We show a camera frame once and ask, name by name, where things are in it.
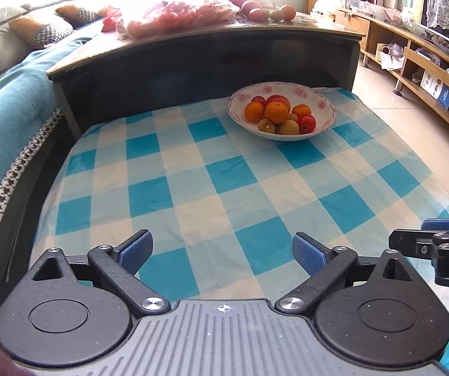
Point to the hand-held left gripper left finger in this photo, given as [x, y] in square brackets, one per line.
[134, 252]

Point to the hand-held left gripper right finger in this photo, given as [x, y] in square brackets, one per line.
[308, 254]

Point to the small brown-green fruit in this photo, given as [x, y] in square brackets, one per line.
[266, 126]
[292, 117]
[289, 127]

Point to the small red tomato with stem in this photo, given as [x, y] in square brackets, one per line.
[307, 123]

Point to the white floral bowl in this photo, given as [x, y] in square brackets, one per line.
[326, 105]

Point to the large red tomato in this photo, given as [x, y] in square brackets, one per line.
[281, 99]

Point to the blue white checked tablecloth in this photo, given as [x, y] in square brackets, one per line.
[209, 188]

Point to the blue box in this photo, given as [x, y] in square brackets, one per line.
[447, 96]

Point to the white box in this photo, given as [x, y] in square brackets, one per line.
[432, 83]

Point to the wooden media shelf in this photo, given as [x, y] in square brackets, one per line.
[416, 62]

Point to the white plastic bag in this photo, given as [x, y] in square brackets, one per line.
[391, 53]

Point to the dark coffee table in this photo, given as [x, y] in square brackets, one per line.
[209, 58]

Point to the red plastic bag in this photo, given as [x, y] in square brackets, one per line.
[111, 21]

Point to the orange houndstooth pillow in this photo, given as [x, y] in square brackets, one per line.
[42, 29]
[81, 11]

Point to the clear bag of pink fruit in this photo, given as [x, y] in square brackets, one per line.
[177, 13]

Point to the dark red fruit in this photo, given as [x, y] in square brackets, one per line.
[246, 6]

